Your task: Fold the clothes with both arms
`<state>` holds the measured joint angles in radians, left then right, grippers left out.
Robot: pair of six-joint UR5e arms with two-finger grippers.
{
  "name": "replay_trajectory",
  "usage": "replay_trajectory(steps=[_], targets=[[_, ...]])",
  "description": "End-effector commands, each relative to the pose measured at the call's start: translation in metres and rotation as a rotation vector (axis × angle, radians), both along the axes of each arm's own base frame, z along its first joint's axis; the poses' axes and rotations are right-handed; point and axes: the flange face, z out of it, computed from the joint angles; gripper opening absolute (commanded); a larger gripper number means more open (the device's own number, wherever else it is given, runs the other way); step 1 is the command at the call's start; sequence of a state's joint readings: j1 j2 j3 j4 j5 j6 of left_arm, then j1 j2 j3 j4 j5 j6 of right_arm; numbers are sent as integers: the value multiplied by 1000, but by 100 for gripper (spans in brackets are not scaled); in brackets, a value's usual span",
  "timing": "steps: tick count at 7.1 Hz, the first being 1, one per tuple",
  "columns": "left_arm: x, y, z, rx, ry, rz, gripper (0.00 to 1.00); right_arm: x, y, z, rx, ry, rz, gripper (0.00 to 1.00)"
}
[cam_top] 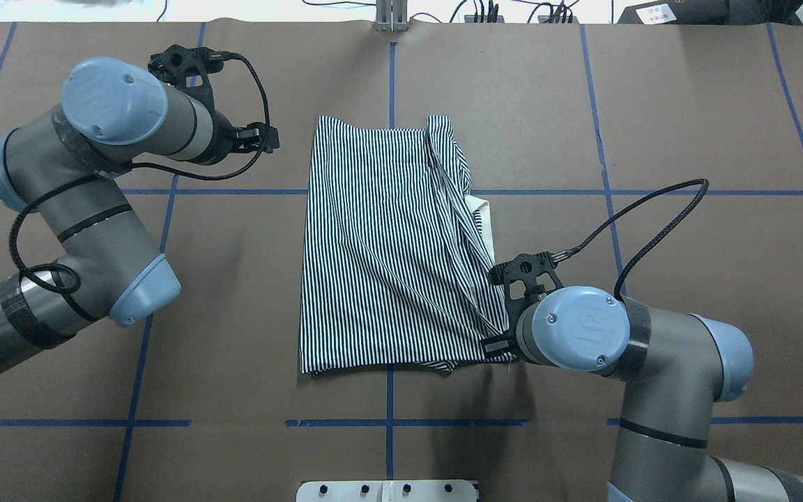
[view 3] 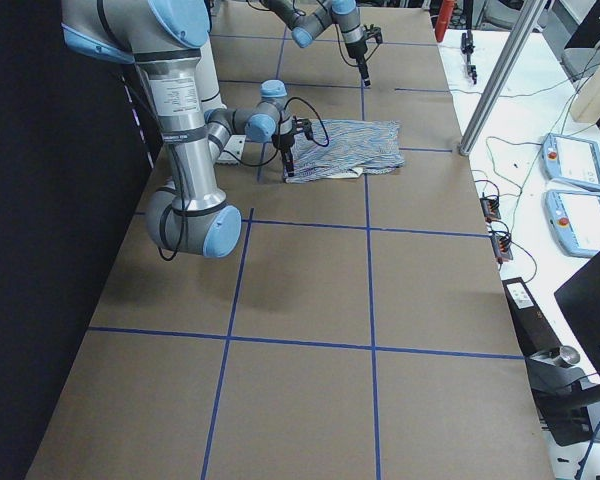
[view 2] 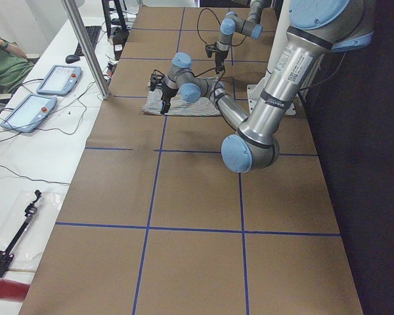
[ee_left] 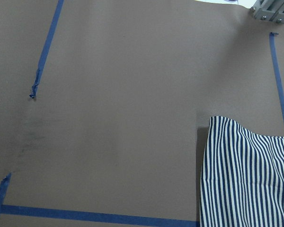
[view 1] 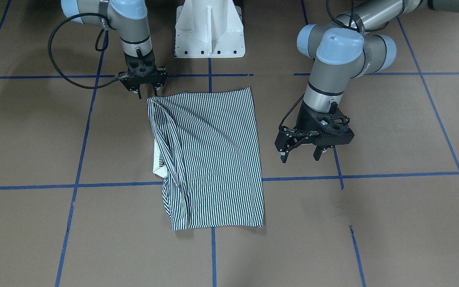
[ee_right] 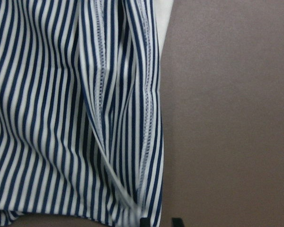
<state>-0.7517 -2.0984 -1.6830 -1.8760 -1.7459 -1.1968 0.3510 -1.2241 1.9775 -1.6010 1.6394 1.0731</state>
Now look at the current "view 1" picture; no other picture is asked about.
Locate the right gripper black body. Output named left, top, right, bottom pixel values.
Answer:
left=118, top=55, right=167, bottom=92

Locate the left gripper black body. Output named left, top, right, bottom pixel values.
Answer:
left=275, top=100, right=355, bottom=151

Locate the striped polo shirt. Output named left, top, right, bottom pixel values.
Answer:
left=147, top=87, right=265, bottom=231

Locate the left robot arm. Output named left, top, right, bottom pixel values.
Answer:
left=275, top=0, right=459, bottom=162

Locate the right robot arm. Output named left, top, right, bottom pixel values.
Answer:
left=47, top=0, right=167, bottom=98

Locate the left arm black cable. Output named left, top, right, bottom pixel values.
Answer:
left=278, top=94, right=306, bottom=132

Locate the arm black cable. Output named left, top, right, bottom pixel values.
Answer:
left=278, top=94, right=306, bottom=132
left=47, top=13, right=128, bottom=90

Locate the white pedestal column base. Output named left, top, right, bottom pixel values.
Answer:
left=174, top=0, right=246, bottom=59

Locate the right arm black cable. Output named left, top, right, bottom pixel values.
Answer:
left=47, top=13, right=128, bottom=90

